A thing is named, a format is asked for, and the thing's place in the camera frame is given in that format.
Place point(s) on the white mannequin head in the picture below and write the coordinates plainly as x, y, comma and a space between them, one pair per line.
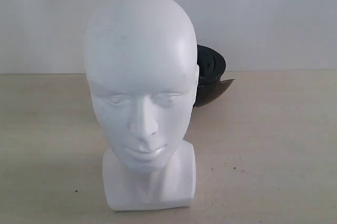
141, 68

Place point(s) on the black helmet with tinted visor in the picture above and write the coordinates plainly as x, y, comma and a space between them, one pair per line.
212, 66

